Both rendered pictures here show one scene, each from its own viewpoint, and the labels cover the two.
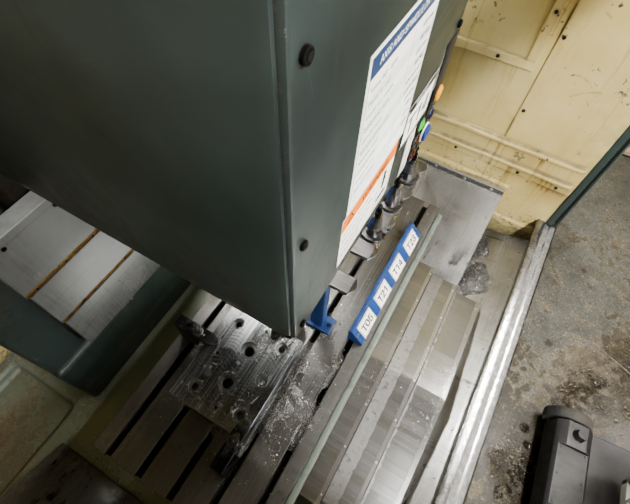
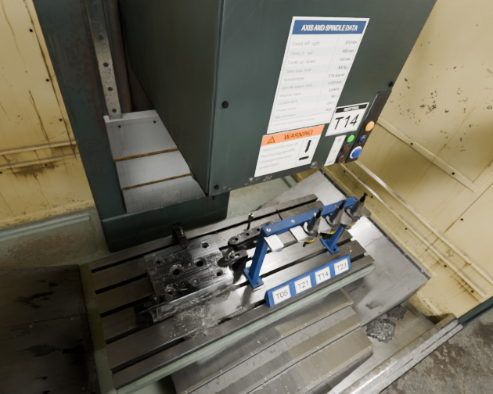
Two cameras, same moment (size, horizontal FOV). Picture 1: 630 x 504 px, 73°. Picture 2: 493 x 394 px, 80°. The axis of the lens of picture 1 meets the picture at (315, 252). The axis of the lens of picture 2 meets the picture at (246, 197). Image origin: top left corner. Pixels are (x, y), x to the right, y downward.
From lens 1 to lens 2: 0.31 m
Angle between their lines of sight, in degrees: 22
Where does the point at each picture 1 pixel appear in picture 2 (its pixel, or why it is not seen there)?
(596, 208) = not seen: outside the picture
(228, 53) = not seen: outside the picture
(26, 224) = (136, 122)
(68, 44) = not seen: outside the picture
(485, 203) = (413, 279)
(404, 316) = (313, 316)
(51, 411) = (85, 247)
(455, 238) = (379, 291)
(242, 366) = (190, 267)
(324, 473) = (196, 379)
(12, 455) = (52, 256)
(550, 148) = (475, 256)
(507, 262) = (413, 333)
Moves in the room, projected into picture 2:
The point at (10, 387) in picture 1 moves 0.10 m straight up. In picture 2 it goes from (78, 223) to (73, 212)
